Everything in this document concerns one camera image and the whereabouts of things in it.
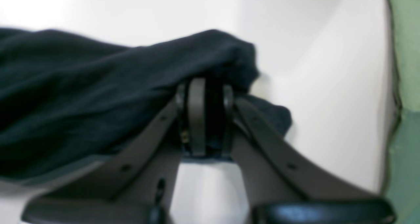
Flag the black long-sleeve shirt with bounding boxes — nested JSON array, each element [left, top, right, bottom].
[[0, 28, 292, 180]]

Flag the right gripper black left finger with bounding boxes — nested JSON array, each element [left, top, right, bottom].
[[22, 78, 206, 224]]

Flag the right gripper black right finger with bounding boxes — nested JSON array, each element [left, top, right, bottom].
[[222, 85, 397, 224]]

